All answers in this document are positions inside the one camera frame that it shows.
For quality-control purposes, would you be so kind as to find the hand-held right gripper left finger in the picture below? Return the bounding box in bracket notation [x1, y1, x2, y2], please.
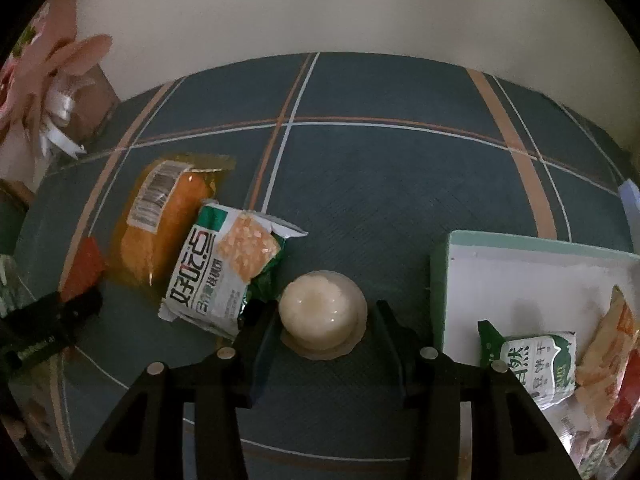
[70, 302, 281, 480]

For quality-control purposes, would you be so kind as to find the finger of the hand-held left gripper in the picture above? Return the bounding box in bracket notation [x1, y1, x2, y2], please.
[57, 287, 104, 346]

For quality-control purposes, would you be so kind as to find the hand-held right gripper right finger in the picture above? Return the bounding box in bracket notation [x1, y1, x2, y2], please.
[375, 300, 583, 480]

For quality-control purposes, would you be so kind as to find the clear red round cake packet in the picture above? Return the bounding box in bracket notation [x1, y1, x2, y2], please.
[60, 237, 107, 303]

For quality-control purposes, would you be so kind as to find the white jelly cup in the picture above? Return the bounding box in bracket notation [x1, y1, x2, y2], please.
[277, 270, 369, 361]

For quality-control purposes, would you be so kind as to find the green white biscuit packet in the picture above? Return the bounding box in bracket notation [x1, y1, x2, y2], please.
[477, 320, 578, 411]

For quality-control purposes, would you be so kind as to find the white tray with green rim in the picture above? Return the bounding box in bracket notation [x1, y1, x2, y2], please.
[430, 230, 640, 480]

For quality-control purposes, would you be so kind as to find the large beige snack packet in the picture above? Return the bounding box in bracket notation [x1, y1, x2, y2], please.
[575, 285, 640, 436]

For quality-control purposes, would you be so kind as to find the crumpled clear plastic bag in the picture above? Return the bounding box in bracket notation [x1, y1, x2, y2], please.
[0, 255, 26, 313]

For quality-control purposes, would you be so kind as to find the white green cracker packet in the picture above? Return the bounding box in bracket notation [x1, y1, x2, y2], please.
[159, 200, 308, 338]

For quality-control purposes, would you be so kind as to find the orange cake packet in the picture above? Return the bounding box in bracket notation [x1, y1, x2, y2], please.
[107, 152, 238, 291]

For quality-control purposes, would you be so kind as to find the blue plaid cloth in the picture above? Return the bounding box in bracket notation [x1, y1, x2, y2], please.
[0, 51, 640, 480]

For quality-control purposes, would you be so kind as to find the brown box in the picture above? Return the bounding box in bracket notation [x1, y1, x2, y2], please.
[65, 67, 121, 153]

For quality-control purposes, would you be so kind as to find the pink flower bouquet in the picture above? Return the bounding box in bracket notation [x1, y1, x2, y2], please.
[0, 2, 113, 181]

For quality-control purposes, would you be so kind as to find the light blue object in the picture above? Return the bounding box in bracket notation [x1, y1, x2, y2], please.
[617, 180, 638, 233]

